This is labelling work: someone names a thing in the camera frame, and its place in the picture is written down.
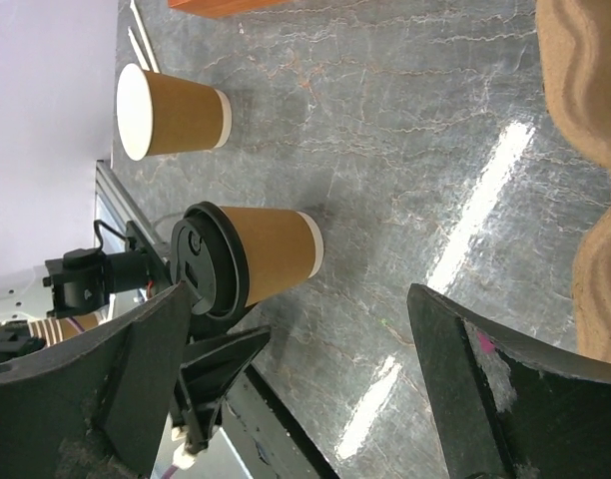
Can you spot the black plastic cup lid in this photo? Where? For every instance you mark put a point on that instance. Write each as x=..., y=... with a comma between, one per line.
x=208, y=256

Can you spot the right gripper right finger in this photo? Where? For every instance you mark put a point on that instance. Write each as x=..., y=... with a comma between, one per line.
x=507, y=405

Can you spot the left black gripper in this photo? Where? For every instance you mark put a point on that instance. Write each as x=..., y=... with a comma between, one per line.
x=208, y=371

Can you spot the orange compartment tray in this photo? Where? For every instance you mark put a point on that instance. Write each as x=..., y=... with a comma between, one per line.
x=215, y=9

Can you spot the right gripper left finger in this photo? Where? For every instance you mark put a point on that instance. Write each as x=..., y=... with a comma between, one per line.
x=95, y=405

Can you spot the brown paper cup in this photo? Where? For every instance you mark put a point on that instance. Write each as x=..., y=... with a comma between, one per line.
x=283, y=248
x=159, y=114

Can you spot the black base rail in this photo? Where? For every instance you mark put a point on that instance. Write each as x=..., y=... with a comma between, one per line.
x=266, y=436

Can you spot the cardboard cup carrier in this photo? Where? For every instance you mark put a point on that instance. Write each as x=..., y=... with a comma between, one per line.
x=575, y=52

